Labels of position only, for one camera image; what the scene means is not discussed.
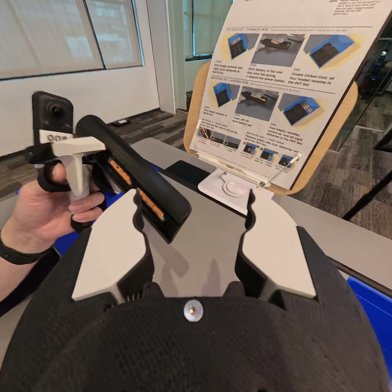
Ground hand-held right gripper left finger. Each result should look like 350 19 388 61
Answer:
71 188 154 304

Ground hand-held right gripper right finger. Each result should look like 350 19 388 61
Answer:
234 188 317 302

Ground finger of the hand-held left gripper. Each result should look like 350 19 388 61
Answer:
50 136 107 196

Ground blue plastic bin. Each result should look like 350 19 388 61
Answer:
53 184 117 256
346 276 392 371

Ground orange aaa battery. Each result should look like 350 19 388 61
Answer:
108 159 133 186
136 187 166 222

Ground black remote control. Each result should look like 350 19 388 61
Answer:
75 114 192 244

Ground person's left hand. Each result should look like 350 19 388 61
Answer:
1 162 105 255

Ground white board stand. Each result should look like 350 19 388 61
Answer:
197 167 274 216

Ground black wristband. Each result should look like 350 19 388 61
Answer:
0 228 54 266

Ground window with white blind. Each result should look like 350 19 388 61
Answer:
0 0 144 81

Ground black textured mat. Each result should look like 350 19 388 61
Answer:
165 160 215 188

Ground instruction poster board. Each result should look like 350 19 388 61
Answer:
183 0 392 195

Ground narrow window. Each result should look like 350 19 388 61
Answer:
185 0 236 62

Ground black strap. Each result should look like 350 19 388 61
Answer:
0 249 62 317

